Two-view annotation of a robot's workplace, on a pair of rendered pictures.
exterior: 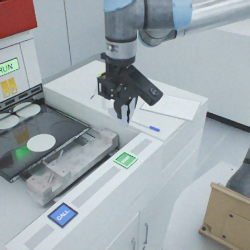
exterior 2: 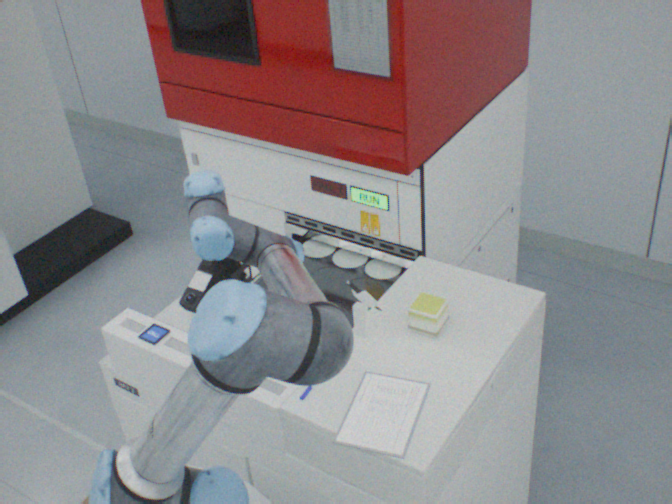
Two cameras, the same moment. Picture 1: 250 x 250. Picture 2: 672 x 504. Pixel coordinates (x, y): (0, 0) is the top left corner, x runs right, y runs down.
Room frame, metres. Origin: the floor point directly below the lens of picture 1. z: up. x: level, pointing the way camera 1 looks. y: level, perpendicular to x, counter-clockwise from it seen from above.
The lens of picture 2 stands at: (0.91, -1.31, 2.16)
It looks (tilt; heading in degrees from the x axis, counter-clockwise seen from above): 35 degrees down; 89
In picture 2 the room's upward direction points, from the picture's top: 6 degrees counter-clockwise
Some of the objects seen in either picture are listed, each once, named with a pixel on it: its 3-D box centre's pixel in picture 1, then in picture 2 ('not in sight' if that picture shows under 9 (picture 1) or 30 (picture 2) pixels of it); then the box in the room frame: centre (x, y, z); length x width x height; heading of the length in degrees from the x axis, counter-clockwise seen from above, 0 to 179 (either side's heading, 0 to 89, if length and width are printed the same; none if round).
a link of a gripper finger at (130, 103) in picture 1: (123, 109); not in sight; (0.70, 0.00, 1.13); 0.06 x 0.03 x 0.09; 52
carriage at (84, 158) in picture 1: (76, 164); not in sight; (0.76, 0.17, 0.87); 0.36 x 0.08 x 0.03; 142
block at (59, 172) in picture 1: (58, 171); not in sight; (0.70, 0.22, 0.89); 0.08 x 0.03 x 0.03; 52
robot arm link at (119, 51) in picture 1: (120, 47); not in sight; (0.69, 0.01, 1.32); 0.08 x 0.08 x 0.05
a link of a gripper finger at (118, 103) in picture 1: (120, 103); not in sight; (0.66, 0.01, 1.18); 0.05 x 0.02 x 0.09; 142
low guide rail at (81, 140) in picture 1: (80, 139); not in sight; (0.94, 0.18, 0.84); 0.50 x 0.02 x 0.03; 52
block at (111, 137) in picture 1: (106, 135); not in sight; (0.89, 0.07, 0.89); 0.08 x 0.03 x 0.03; 52
